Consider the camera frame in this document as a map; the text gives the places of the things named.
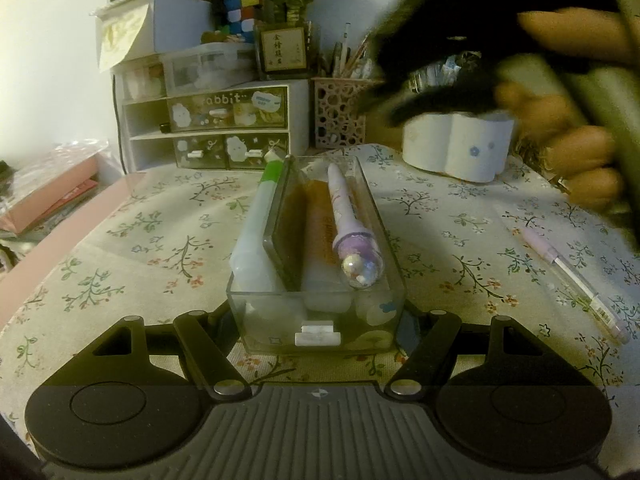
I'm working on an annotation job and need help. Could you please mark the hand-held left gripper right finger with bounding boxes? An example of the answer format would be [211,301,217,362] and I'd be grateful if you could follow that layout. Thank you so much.
[385,310,546,397]

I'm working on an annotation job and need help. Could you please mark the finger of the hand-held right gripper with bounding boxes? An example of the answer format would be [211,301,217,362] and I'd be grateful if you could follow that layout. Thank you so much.
[358,72,502,129]

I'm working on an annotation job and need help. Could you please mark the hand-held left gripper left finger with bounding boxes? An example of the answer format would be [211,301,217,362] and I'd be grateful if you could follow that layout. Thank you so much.
[92,310,251,402]

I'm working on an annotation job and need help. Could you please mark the clear plastic drawer box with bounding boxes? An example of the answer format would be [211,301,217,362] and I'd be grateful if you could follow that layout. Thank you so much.
[226,153,407,357]

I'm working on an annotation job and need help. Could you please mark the purple pen with globe top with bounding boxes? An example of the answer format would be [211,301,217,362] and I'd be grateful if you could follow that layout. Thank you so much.
[326,161,387,292]

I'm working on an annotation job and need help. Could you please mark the clear plastic case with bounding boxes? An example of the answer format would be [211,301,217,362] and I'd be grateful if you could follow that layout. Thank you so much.
[261,156,314,293]

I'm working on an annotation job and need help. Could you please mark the orange cap highlighter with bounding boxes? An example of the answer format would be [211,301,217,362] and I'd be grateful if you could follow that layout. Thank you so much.
[301,179,352,312]

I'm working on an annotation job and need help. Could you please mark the slim purple mechanical pencil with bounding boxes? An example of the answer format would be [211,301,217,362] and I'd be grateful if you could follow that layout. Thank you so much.
[519,226,632,345]

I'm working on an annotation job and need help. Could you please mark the person's right hand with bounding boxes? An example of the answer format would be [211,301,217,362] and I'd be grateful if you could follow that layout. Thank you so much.
[495,9,634,209]

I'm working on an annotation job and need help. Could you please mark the bundle of blue white pens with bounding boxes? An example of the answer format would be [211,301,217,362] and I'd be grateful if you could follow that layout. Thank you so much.
[405,54,482,96]

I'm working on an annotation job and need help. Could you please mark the white flower-shaped pen holder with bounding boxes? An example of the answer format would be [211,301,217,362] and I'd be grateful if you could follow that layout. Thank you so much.
[401,109,517,184]

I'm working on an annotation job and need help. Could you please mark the floral tablecloth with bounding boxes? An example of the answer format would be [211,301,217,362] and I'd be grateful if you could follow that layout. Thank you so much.
[0,142,640,480]

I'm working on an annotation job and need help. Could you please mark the bundle of slim pens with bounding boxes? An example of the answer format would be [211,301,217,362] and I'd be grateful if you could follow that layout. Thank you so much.
[316,21,375,81]

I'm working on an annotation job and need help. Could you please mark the pink lattice pen holder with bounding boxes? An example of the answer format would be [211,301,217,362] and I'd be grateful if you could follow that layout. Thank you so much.
[310,76,369,151]

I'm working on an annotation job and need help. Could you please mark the potted bamboo plant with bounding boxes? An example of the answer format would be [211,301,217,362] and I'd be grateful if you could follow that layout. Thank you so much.
[251,0,347,80]

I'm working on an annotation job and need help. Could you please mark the colourful puzzle cube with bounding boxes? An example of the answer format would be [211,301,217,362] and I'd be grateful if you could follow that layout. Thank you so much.
[219,0,264,37]

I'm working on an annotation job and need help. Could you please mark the pink books in plastic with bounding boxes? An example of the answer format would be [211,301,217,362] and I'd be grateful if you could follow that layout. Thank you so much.
[0,141,110,235]

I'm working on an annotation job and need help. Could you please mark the white drawer cabinet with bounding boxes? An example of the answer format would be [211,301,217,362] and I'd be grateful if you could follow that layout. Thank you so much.
[111,79,312,175]

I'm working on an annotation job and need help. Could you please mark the clear plastic storage box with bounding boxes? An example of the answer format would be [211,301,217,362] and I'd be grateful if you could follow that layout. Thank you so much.
[159,41,262,99]

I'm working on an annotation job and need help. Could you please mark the white storage box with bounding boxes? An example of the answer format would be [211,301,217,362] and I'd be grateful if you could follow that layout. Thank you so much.
[91,0,217,70]

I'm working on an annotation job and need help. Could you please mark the pale yellow paper note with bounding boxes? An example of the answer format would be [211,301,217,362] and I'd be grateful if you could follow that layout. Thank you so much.
[96,1,152,74]

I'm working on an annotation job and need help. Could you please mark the black cable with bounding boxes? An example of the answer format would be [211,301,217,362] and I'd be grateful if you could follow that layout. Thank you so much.
[115,66,129,177]

